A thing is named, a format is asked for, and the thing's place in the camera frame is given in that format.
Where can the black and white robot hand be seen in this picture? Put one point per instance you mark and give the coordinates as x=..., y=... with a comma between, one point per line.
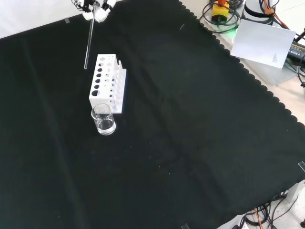
x=101, y=14

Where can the white test tube rack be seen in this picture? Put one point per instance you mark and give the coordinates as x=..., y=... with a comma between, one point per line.
x=102, y=81

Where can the clear tape strip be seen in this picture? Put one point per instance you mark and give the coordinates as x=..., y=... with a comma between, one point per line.
x=301, y=166
x=67, y=20
x=184, y=226

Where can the clear glass beaker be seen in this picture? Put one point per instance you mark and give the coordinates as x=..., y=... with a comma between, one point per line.
x=103, y=121

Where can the yellow stop button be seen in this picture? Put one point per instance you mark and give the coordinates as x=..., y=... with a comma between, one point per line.
x=220, y=10

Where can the black bench cloth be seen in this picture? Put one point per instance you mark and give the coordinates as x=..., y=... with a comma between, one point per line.
x=166, y=131

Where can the black power supply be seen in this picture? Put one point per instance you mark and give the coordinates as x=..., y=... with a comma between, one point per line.
x=297, y=50

